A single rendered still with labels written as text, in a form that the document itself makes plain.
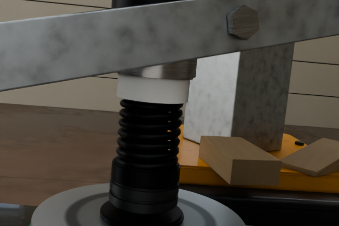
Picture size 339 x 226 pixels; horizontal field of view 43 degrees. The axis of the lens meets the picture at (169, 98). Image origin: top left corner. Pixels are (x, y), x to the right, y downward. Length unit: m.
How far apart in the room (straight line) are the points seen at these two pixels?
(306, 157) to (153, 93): 0.70
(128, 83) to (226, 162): 0.47
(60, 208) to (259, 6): 0.28
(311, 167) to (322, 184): 0.04
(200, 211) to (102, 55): 0.22
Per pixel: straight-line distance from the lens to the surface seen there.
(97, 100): 6.46
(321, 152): 1.08
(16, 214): 0.52
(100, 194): 0.51
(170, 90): 0.39
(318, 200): 0.96
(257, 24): 0.38
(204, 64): 1.11
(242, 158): 0.82
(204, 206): 0.50
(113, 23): 0.35
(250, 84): 1.05
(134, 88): 0.39
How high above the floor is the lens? 1.02
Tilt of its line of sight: 7 degrees down
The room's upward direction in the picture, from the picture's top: 5 degrees clockwise
